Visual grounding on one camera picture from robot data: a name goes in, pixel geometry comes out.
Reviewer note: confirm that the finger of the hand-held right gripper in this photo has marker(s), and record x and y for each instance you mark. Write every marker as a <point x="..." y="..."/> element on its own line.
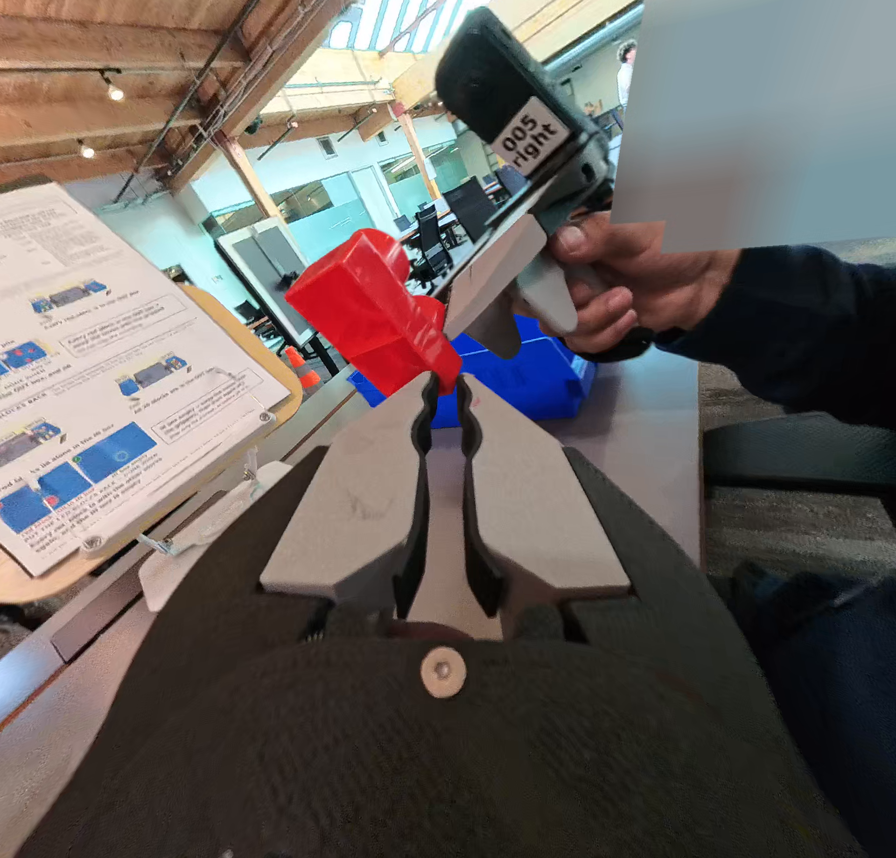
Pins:
<point x="490" y="233"/>
<point x="490" y="277"/>

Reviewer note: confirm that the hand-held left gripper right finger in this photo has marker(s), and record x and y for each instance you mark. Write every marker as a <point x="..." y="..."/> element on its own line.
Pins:
<point x="539" y="515"/>

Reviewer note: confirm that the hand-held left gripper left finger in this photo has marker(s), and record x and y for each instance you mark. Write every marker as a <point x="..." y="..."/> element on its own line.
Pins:
<point x="350" y="515"/>

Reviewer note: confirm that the blue plastic bin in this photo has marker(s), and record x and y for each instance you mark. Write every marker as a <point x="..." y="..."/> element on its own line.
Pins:
<point x="532" y="382"/>

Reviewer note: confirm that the red two-stud plastic brick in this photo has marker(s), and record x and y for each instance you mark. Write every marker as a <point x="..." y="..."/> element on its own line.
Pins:
<point x="364" y="305"/>

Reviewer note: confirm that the person's right forearm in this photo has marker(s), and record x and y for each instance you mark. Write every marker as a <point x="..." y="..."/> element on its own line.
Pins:
<point x="805" y="326"/>

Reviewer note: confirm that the person's right hand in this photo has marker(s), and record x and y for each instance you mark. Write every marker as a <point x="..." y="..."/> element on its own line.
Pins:
<point x="644" y="284"/>

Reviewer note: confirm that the black office chair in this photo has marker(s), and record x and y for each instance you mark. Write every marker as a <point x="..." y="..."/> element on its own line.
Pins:
<point x="472" y="207"/>
<point x="430" y="249"/>
<point x="798" y="452"/>

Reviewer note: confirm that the orange traffic cone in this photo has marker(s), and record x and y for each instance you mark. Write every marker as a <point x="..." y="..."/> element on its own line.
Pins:
<point x="304" y="371"/>

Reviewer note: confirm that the instruction sheet on stand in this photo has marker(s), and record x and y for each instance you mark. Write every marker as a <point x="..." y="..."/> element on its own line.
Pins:
<point x="280" y="375"/>

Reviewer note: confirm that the white stand base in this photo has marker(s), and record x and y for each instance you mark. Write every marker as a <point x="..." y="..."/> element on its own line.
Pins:
<point x="182" y="564"/>

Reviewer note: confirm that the grey framed panel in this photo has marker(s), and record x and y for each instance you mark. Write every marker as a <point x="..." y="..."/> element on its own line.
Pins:
<point x="269" y="263"/>

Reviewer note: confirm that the printed instruction sheet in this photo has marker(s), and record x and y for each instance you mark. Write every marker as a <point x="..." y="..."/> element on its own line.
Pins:
<point x="105" y="347"/>

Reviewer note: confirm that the person's right leg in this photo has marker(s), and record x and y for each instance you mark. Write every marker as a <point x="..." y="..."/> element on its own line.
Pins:
<point x="826" y="662"/>

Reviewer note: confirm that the round ceiling lamp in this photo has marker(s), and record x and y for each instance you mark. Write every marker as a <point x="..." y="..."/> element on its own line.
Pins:
<point x="114" y="92"/>
<point x="86" y="151"/>

